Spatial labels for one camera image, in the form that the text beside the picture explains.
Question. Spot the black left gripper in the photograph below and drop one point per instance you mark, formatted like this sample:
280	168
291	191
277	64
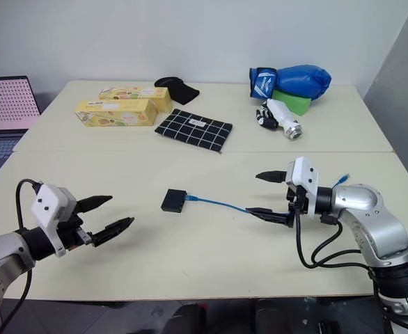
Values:
72	233

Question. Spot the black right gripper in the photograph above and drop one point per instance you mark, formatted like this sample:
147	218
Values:
296	205

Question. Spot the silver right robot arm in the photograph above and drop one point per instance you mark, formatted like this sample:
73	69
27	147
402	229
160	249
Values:
364	208

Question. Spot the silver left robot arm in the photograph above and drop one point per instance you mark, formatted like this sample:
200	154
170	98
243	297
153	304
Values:
2	250

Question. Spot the small black adapter box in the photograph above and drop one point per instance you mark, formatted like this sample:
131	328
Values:
173	200

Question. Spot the green wedge block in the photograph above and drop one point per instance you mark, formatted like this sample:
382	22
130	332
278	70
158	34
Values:
292	101

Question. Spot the black white checked pouch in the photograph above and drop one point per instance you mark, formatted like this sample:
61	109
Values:
195	130

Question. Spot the yellow printed carton box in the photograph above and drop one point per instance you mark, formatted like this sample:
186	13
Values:
134	95
117	113

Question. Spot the blue boxing glove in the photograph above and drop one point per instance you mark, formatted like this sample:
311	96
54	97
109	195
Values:
298	80

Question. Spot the dark rounded shape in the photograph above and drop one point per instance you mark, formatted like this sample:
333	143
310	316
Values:
190	318

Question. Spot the black folded cloth pad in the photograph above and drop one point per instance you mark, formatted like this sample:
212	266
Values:
181	91

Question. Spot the laptop with pink screen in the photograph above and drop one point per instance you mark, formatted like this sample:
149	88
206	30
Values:
5	104

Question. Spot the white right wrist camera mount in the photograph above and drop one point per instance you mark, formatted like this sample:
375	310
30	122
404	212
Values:
303	174

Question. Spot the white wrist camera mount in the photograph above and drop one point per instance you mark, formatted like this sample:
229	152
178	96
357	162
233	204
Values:
303	174
47	205

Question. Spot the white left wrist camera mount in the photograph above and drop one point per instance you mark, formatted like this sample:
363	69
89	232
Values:
47	205

